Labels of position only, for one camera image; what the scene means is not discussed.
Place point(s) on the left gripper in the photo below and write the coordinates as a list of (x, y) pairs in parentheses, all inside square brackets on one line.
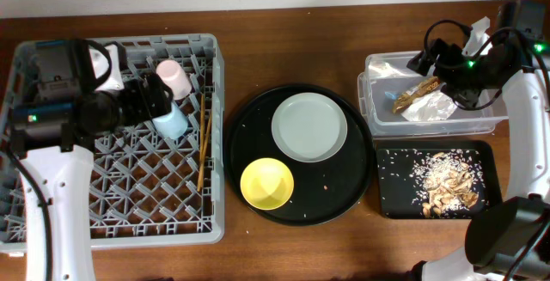
[(151, 98)]

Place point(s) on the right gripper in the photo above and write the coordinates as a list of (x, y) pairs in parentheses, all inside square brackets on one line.
[(434, 58)]

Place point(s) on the brown snack wrapper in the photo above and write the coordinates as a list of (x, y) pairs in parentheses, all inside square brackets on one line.
[(406, 99)]

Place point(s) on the pink cup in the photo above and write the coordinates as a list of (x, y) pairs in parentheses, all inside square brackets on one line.
[(174, 76)]

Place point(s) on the blue cup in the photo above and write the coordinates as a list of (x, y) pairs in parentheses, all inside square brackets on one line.
[(173, 124)]

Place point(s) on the white tissue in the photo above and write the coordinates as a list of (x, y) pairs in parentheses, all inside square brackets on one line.
[(435, 106)]

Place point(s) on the wooden chopstick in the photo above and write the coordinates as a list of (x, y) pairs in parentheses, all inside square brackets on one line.
[(201, 142), (206, 141)]

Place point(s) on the grey plate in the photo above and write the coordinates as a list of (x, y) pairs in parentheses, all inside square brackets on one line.
[(309, 127)]

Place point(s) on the yellow bowl with food scraps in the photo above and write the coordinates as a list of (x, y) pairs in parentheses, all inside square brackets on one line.
[(266, 184)]

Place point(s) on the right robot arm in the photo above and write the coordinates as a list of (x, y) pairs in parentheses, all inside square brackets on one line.
[(509, 241)]

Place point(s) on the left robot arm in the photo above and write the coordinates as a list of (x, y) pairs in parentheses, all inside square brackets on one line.
[(76, 93)]

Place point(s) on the grey dishwasher rack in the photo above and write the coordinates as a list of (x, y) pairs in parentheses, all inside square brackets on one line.
[(143, 189)]

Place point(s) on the clear plastic bin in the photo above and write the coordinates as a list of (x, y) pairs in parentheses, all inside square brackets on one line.
[(386, 77)]

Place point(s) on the black rectangular tray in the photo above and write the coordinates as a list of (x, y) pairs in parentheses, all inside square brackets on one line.
[(395, 162)]

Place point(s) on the pile of food scraps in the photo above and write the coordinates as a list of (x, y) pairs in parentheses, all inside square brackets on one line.
[(447, 182)]

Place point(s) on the round black tray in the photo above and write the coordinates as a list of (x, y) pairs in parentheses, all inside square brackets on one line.
[(322, 190)]

